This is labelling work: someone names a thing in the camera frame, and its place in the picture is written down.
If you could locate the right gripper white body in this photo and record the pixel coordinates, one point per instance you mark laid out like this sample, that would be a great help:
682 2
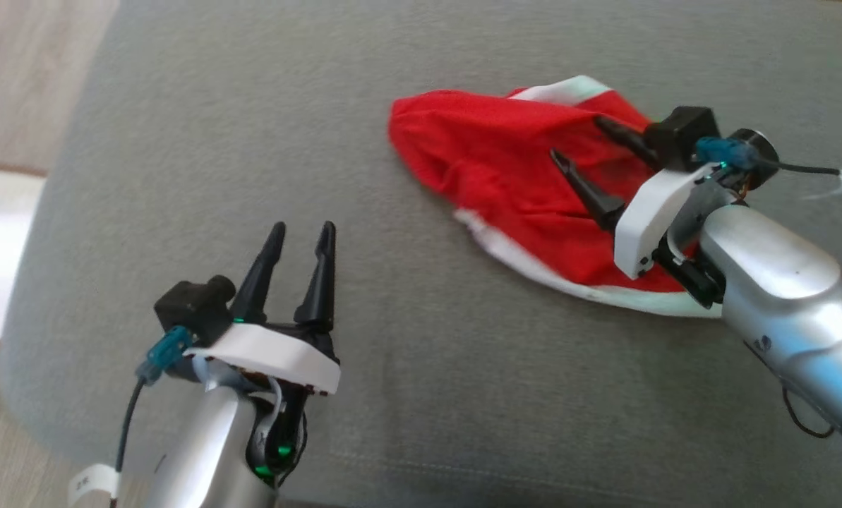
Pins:
646 219

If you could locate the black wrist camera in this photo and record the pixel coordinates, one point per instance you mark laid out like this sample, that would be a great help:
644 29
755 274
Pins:
191 307
682 130

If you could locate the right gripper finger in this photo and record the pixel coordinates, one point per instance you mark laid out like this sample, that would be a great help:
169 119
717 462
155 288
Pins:
625 139
593 201

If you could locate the large grey sofa seat cushion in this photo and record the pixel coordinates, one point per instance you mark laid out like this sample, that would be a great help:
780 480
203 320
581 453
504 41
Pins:
251 141

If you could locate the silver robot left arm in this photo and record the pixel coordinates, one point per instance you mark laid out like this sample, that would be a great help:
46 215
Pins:
202 451

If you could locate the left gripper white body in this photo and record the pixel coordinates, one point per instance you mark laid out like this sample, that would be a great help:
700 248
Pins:
279 356

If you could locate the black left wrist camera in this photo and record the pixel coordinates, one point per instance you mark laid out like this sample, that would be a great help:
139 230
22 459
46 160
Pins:
191 307

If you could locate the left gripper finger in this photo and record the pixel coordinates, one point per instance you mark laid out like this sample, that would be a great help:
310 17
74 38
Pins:
262 282
320 289

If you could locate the red white basketball shorts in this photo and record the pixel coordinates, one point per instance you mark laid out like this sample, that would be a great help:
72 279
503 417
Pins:
491 155

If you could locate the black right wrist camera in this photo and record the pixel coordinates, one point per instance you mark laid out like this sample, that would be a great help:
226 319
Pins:
682 130

